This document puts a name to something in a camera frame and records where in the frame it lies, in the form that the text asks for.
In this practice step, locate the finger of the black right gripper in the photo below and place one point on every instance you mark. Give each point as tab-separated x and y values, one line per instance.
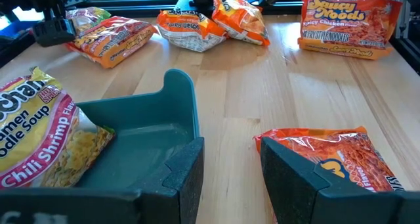
54	31

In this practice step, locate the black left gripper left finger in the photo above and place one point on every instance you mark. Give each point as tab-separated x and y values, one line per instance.
177	191

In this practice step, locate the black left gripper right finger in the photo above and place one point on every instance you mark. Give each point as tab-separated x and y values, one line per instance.
295	191

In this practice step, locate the lime chili shrimp ramen pack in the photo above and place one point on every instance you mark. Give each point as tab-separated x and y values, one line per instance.
87	17
33	135

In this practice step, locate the red ramen packet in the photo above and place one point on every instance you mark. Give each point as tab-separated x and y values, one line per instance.
115	43

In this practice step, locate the orange Saucy Noods pack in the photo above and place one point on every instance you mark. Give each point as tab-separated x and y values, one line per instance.
348	27
344	151

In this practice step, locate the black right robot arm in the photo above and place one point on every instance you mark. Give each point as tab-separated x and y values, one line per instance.
200	0

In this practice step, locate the blue box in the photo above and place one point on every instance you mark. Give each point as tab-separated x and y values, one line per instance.
14	30

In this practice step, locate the teal plastic bin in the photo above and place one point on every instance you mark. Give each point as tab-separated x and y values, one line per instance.
147	135

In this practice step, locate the orange chicken ramen pack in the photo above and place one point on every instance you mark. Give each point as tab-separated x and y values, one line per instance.
243	17
190	33

